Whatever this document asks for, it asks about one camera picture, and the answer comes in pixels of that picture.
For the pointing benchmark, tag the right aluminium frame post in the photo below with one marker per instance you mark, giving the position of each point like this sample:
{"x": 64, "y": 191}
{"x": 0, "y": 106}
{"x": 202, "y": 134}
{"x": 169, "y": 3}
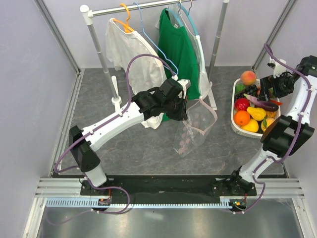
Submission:
{"x": 274, "y": 32}

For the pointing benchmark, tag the white t-shirt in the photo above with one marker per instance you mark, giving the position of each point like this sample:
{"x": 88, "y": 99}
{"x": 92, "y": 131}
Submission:
{"x": 144, "y": 69}

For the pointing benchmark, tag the white fruit basket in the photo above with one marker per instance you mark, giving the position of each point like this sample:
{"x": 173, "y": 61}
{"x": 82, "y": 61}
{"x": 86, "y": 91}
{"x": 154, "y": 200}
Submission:
{"x": 236, "y": 128}

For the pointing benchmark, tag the yellow pear toy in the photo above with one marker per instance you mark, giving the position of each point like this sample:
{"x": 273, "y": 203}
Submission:
{"x": 252, "y": 126}

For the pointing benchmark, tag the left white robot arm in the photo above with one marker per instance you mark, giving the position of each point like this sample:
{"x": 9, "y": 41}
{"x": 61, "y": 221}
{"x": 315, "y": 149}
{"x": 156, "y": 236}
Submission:
{"x": 170, "y": 99}

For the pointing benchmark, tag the teal padded hanger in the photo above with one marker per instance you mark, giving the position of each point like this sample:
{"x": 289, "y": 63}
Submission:
{"x": 179, "y": 16}

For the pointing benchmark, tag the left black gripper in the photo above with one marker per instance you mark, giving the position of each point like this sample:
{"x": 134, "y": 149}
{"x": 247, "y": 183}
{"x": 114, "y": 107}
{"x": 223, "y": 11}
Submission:
{"x": 182, "y": 115}

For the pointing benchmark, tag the yellow squash toy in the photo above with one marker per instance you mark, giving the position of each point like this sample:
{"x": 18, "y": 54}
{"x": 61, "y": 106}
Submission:
{"x": 257, "y": 114}

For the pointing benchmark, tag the silver clothes rack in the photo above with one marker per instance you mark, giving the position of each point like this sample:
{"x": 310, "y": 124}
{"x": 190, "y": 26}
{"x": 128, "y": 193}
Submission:
{"x": 89, "y": 14}

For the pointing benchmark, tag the green t-shirt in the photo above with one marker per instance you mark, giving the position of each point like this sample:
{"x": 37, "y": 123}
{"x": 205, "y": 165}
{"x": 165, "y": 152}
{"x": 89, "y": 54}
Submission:
{"x": 176, "y": 46}

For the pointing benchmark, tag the peach toy fruit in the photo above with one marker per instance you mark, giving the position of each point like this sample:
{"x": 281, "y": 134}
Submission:
{"x": 248, "y": 78}

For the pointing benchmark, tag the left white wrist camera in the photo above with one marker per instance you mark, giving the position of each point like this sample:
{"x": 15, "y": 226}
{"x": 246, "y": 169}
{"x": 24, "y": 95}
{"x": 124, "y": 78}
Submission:
{"x": 185, "y": 83}

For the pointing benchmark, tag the orange hanger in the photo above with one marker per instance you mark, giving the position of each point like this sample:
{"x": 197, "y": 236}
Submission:
{"x": 125, "y": 24}

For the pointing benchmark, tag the white tank top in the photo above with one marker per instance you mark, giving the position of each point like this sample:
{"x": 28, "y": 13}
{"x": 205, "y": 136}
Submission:
{"x": 204, "y": 85}

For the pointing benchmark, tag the red apple toy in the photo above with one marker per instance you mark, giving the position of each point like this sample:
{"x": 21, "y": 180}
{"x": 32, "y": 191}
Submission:
{"x": 241, "y": 104}

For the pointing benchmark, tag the aluminium frame post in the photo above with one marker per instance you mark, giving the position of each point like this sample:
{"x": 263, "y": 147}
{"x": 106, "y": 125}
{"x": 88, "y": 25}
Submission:
{"x": 274, "y": 32}
{"x": 57, "y": 34}

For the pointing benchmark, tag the orange toy fruit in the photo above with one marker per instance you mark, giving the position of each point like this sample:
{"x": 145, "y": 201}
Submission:
{"x": 241, "y": 118}

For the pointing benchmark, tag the light blue wire hanger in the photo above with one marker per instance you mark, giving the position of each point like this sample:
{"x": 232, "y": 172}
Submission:
{"x": 153, "y": 44}

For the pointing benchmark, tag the yellow-orange mango toy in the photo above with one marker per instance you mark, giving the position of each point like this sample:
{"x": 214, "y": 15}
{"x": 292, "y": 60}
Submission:
{"x": 266, "y": 123}

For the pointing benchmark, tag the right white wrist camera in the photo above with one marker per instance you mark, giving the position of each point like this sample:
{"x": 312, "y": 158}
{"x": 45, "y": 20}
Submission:
{"x": 278, "y": 69}

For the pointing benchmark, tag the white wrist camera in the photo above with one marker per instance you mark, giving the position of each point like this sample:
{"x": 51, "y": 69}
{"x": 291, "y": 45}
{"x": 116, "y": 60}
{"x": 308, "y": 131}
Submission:
{"x": 278, "y": 69}
{"x": 185, "y": 83}

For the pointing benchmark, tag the left aluminium frame post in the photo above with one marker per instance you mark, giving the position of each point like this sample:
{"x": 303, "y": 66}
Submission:
{"x": 57, "y": 34}

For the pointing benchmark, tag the slotted cable duct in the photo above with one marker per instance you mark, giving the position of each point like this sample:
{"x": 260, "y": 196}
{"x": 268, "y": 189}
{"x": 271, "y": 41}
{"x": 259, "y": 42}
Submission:
{"x": 106, "y": 203}

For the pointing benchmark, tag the black grapes toy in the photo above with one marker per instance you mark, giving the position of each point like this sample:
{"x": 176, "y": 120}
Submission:
{"x": 249, "y": 90}

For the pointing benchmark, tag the clear pink-dotted zip bag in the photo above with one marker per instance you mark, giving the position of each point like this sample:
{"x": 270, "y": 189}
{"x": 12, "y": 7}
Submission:
{"x": 192, "y": 133}

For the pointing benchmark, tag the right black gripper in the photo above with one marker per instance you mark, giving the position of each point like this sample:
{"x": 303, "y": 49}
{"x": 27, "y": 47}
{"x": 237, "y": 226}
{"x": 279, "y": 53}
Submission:
{"x": 269, "y": 82}

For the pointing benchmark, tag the red chili pepper toy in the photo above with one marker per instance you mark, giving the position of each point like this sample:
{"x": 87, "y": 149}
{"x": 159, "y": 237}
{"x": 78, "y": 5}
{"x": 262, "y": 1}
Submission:
{"x": 276, "y": 102}

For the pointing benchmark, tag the purple eggplant toy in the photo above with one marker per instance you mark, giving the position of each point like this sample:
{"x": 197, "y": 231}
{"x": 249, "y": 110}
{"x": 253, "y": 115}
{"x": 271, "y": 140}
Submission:
{"x": 266, "y": 105}

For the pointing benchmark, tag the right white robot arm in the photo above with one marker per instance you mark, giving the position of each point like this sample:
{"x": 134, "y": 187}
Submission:
{"x": 288, "y": 132}

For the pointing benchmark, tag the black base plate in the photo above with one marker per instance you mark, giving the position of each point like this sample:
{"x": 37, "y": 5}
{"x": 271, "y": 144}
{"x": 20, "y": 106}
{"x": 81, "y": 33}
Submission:
{"x": 170, "y": 188}

